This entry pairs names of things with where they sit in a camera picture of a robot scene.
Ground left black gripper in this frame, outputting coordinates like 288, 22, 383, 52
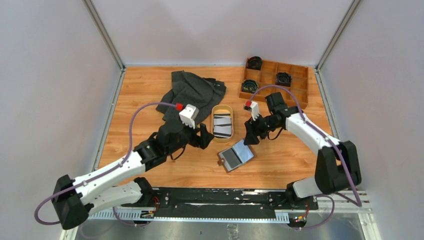
166, 118, 214, 155

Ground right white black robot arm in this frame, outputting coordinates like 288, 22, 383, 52
244, 92, 362, 209

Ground wooden compartment tray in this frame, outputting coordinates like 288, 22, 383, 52
238, 57, 309, 109

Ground black coiled belt middle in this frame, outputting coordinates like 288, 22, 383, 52
275, 72, 293, 87

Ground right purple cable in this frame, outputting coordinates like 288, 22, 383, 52
244, 84, 363, 231

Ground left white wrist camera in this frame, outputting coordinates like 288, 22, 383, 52
178, 104, 199, 129

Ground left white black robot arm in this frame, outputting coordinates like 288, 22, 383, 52
51, 120, 214, 230

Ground brown leather card holder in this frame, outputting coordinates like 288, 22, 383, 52
217, 138, 255, 173

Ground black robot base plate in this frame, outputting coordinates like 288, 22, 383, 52
125, 187, 319, 220

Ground black coiled belt top left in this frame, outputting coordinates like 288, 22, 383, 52
246, 56, 263, 71

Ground aluminium frame rail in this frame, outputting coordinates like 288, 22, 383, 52
70, 185, 373, 215

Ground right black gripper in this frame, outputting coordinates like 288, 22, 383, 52
243, 112, 280, 146

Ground dark grey dotted cloth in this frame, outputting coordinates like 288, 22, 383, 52
161, 70, 227, 125

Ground purple cable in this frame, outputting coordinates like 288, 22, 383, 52
244, 84, 363, 231
33, 101, 184, 228

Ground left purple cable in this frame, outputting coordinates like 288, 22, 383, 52
33, 101, 184, 228

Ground black credit card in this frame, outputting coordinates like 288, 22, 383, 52
221, 148, 242, 171

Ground dark green coiled belt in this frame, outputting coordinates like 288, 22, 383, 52
241, 79, 259, 94

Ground black coiled belt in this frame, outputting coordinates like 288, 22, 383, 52
246, 56, 263, 71
275, 72, 293, 87

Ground oval wooden card tray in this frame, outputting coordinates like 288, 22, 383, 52
210, 104, 234, 143

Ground white striped cards in tray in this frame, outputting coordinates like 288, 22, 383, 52
212, 113, 233, 139

